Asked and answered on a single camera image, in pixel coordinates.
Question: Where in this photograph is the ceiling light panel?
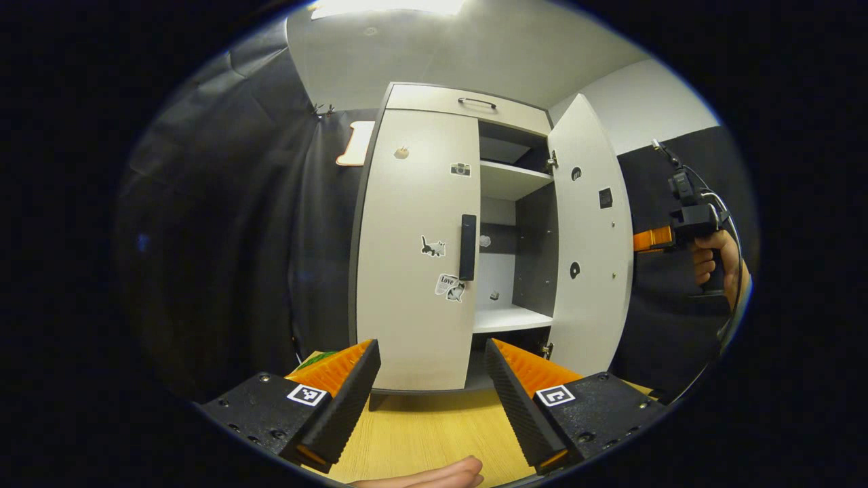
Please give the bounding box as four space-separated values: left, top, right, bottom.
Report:
312 0 465 20

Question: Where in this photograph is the grey double-door shoe cabinet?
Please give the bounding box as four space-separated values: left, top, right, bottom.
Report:
348 81 564 411

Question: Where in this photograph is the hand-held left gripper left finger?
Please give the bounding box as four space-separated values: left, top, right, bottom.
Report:
193 338 382 475

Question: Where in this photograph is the black backdrop cloth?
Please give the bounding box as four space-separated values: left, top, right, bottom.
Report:
115 20 760 407

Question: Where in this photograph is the grey shoe cabinet door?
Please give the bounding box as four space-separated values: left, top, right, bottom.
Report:
546 94 635 377
356 108 482 392

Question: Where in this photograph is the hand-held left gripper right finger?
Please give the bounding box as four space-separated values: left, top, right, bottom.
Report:
484 338 669 476

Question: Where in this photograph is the grey cabinet drawer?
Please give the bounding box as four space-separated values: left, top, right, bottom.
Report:
385 83 551 136

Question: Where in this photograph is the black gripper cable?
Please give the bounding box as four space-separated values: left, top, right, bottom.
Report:
682 163 747 340

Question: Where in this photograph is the colourful printed packet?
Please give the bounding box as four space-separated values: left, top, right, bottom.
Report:
295 350 340 372

